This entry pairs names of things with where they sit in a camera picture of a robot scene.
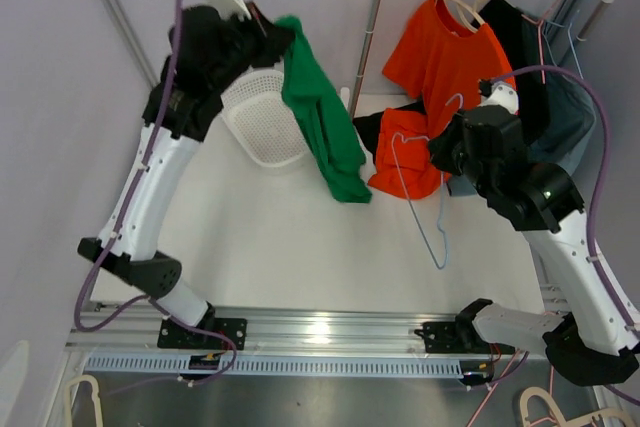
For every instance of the left black mount plate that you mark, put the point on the left black mount plate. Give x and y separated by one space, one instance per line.
173 336

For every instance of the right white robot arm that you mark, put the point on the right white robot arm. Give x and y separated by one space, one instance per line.
592 345

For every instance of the right black mount plate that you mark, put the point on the right black mount plate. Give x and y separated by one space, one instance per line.
446 337

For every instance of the black mount plate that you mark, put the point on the black mount plate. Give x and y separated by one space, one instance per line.
173 336
446 337

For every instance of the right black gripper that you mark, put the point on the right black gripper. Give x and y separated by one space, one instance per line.
439 147

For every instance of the orange t shirt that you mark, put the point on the orange t shirt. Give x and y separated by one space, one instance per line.
440 62

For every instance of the grey blue t shirt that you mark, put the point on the grey blue t shirt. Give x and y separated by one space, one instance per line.
558 115

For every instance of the pink wire hanger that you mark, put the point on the pink wire hanger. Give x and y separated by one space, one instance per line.
538 23

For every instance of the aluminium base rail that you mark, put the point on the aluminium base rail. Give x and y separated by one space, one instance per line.
280 332

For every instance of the beige hanger on floor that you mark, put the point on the beige hanger on floor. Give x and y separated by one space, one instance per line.
556 417

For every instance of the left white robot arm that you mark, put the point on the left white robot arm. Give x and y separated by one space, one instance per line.
208 54

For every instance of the white slotted cable duct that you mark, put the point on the white slotted cable duct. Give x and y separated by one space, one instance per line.
277 366

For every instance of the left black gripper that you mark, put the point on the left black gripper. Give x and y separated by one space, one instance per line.
273 42

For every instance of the green t shirt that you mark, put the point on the green t shirt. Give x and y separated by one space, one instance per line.
322 118

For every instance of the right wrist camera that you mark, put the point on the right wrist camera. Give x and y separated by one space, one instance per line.
499 93

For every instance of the white plastic basket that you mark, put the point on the white plastic basket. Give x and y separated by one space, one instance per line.
264 126

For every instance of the beige wooden hanger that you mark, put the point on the beige wooden hanger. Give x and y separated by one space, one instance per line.
462 8

